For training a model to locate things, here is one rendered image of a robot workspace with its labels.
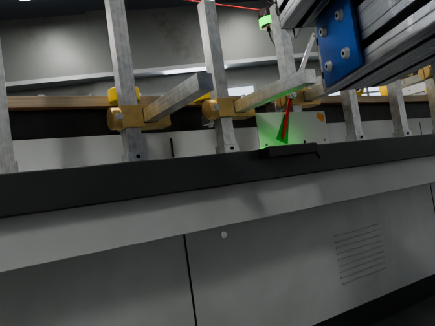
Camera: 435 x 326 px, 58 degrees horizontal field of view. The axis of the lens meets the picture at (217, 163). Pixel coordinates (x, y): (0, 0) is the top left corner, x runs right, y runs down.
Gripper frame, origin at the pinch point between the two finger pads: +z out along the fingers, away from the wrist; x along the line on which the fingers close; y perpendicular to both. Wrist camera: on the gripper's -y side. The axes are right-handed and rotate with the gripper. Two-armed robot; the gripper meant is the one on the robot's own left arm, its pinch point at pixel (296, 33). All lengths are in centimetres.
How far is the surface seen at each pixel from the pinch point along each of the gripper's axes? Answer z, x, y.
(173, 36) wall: -203, -359, -346
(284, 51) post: 2.5, -5.7, -3.0
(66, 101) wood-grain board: 12, -43, 45
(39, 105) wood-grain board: 13, -45, 51
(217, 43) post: 1.6, -13.4, 18.3
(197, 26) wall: -216, -332, -374
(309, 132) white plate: 26.7, -3.6, -6.8
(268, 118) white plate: 22.2, -8.5, 6.7
